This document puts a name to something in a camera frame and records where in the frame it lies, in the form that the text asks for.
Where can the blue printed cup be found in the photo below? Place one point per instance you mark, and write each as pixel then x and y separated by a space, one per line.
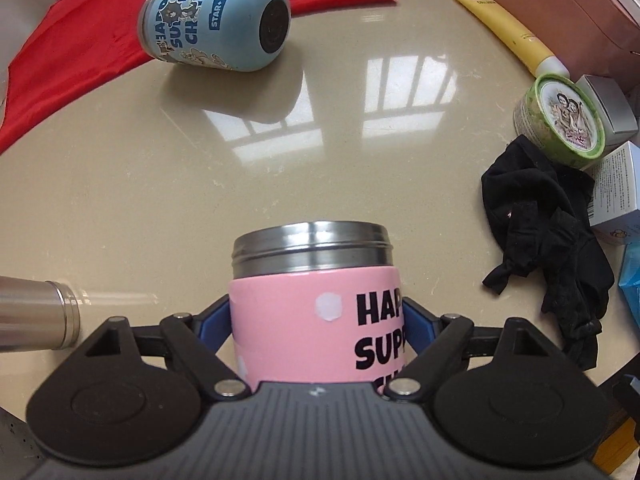
pixel 239 35

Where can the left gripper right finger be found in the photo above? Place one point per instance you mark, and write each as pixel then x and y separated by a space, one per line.
pixel 501 397

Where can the pink steel cup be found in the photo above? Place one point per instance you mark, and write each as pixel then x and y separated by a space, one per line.
pixel 317 301

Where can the white blue carton box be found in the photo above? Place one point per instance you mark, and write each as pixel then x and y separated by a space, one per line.
pixel 614 208

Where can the yellow cream tube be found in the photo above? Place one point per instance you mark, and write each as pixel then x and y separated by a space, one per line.
pixel 524 44

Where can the rose gold large box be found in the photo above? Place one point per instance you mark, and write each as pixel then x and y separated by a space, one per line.
pixel 590 37

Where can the blue wet wipes pack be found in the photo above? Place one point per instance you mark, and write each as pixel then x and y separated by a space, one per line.
pixel 629 280

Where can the black cloth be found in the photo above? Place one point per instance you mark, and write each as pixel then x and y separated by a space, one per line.
pixel 537 210

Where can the tall stainless steel cup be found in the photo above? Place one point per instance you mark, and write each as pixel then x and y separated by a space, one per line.
pixel 37 315

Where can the green round tin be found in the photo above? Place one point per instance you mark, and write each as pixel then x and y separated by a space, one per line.
pixel 559 118

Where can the red flag cloth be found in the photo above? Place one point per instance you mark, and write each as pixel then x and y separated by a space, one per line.
pixel 80 45

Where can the silver small box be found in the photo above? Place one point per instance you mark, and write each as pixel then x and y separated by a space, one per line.
pixel 619 122

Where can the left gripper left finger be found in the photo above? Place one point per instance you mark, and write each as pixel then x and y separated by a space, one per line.
pixel 128 394

